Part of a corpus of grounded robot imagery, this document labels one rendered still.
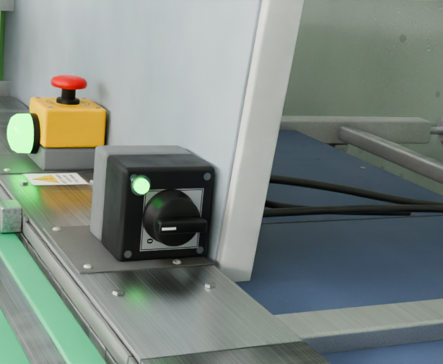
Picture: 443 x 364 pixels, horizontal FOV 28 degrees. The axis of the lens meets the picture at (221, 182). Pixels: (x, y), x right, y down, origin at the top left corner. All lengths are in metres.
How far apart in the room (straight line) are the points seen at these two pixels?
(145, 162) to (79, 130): 0.27
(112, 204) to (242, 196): 0.11
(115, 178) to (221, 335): 0.18
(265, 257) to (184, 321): 0.22
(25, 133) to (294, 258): 0.33
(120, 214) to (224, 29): 0.17
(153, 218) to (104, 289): 0.07
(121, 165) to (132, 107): 0.23
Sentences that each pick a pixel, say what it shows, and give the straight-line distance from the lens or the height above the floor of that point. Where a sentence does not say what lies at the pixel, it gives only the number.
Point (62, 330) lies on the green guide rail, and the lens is 0.66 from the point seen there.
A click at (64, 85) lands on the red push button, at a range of 1.01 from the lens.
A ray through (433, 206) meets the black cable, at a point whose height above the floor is 0.47.
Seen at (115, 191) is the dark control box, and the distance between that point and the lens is 0.74.
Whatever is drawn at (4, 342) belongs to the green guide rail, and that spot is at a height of 0.94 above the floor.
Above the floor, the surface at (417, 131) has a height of 0.09.
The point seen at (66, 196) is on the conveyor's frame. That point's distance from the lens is 0.91.
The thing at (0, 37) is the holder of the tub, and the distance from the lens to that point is 1.48.
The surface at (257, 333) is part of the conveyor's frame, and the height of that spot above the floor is 0.78.
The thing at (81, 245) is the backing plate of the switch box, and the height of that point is 0.85.
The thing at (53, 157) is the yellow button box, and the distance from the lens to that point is 1.00.
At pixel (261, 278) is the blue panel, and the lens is 0.79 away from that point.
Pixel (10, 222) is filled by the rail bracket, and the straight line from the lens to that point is 0.85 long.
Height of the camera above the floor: 1.07
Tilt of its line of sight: 26 degrees down
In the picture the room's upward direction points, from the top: 91 degrees counter-clockwise
